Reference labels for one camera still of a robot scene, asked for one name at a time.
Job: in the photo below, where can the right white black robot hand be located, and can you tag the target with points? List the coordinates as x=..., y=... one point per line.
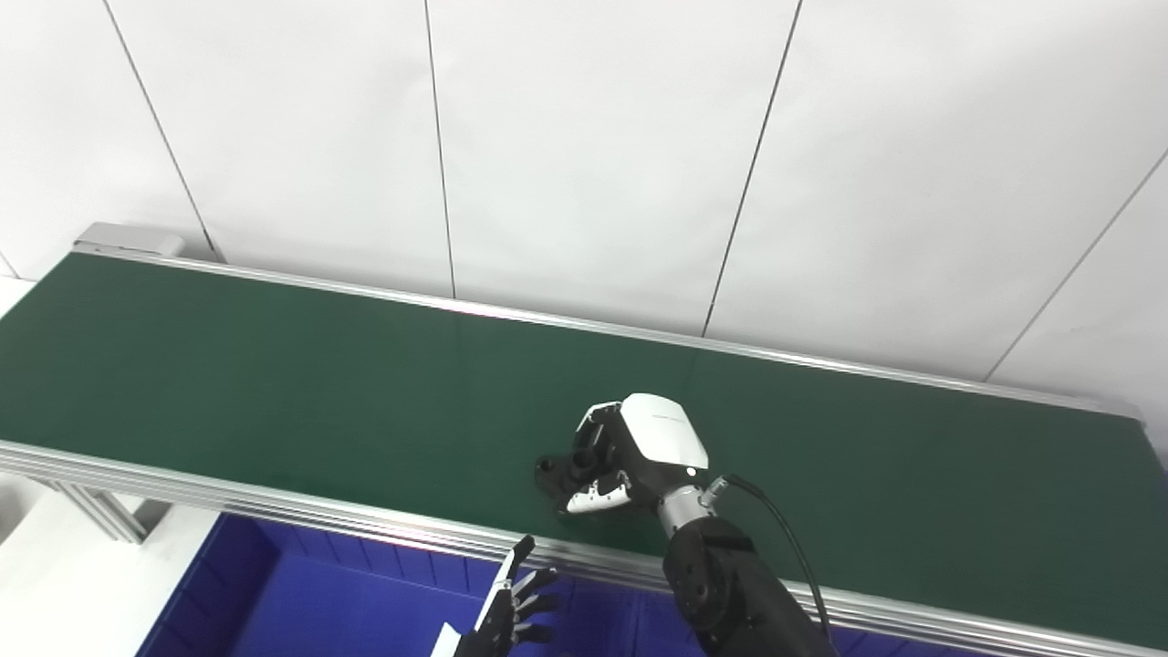
x=657, y=438

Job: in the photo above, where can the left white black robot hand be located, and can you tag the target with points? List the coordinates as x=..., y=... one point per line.
x=493, y=630

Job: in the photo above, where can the black plastic part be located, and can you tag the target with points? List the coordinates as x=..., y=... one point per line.
x=550, y=474

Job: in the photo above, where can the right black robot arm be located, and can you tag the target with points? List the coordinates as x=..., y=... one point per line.
x=730, y=593

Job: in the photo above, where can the blue plastic bin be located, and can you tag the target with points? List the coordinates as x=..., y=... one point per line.
x=319, y=602

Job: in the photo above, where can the green conveyor belt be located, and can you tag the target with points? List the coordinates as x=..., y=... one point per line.
x=274, y=383
x=274, y=507

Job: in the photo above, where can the aluminium conveyor support leg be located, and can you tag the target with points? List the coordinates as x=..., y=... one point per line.
x=100, y=511

